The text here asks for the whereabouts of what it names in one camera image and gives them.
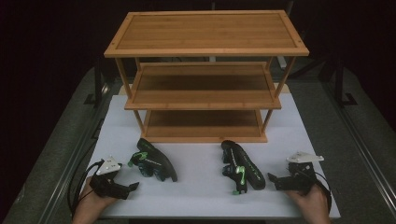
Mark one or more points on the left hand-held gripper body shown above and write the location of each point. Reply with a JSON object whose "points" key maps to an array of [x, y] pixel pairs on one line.
{"points": [[109, 185]]}

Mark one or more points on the metal table rail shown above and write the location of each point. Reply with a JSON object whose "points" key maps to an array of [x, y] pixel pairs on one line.
{"points": [[67, 174], [364, 149]]}

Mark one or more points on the black metal stand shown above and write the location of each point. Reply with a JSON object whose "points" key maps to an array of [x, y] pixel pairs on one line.
{"points": [[341, 84], [98, 84]]}

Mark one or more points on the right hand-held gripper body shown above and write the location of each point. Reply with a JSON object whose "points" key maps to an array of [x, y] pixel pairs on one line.
{"points": [[299, 180]]}

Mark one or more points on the white foam board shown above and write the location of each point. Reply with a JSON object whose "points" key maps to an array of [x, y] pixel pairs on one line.
{"points": [[199, 193]]}

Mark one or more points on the three-tier wooden shelf rack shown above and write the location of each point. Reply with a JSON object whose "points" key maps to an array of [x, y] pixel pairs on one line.
{"points": [[205, 31]]}

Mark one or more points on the person's left hand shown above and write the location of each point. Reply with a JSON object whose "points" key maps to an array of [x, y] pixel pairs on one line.
{"points": [[90, 208]]}

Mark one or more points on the black green sandal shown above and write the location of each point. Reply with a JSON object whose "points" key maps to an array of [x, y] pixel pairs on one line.
{"points": [[246, 168], [155, 160]]}

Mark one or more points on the person's right hand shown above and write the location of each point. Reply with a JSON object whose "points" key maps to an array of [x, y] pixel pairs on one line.
{"points": [[313, 207]]}

